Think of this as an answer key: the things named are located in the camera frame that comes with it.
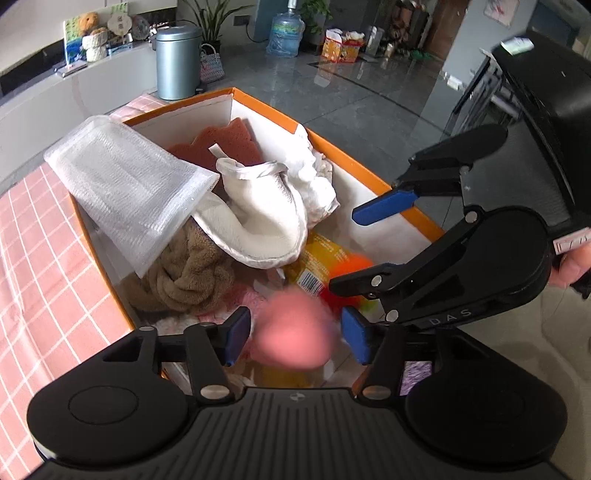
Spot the orange crochet fruit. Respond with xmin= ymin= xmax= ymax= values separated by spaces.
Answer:
xmin=320 ymin=253 xmax=374 ymax=317

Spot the yellow snack packet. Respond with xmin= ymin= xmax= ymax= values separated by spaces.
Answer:
xmin=283 ymin=231 xmax=349 ymax=296

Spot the brown plush toy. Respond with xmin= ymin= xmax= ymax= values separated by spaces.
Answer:
xmin=121 ymin=219 xmax=235 ymax=315

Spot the pink makeup sponge egg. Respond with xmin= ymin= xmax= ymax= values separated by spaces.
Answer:
xmin=249 ymin=287 xmax=339 ymax=371

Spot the beige drawstring bag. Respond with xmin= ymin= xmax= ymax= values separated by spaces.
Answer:
xmin=192 ymin=157 xmax=308 ymax=269

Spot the white mesh pouch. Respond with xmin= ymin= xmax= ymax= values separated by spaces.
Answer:
xmin=44 ymin=115 xmax=219 ymax=277

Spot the brown pink sponge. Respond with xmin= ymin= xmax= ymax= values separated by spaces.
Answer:
xmin=168 ymin=118 xmax=264 ymax=171

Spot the white cloth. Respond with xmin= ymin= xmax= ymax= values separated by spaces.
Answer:
xmin=279 ymin=124 xmax=339 ymax=229

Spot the person's hand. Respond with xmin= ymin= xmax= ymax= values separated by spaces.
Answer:
xmin=549 ymin=243 xmax=591 ymax=288

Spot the orange cardboard box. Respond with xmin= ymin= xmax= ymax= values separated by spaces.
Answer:
xmin=68 ymin=86 xmax=447 ymax=398

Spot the pink checkered tablecloth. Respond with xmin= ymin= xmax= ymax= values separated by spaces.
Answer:
xmin=0 ymin=91 xmax=164 ymax=478

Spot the red gift bag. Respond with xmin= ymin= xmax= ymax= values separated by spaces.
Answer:
xmin=322 ymin=28 xmax=365 ymax=63

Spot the blue water jug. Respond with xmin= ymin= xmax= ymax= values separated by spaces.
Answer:
xmin=266 ymin=0 xmax=305 ymax=58

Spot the potted plant near bin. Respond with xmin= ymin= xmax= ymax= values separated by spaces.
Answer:
xmin=182 ymin=0 xmax=252 ymax=43

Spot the white marble tv console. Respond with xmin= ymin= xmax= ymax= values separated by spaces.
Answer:
xmin=1 ymin=45 xmax=156 ymax=191

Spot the grey metal trash can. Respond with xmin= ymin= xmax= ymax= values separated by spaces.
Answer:
xmin=155 ymin=23 xmax=202 ymax=101

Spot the small teddy bear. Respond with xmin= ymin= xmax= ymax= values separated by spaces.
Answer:
xmin=77 ymin=12 xmax=100 ymax=36

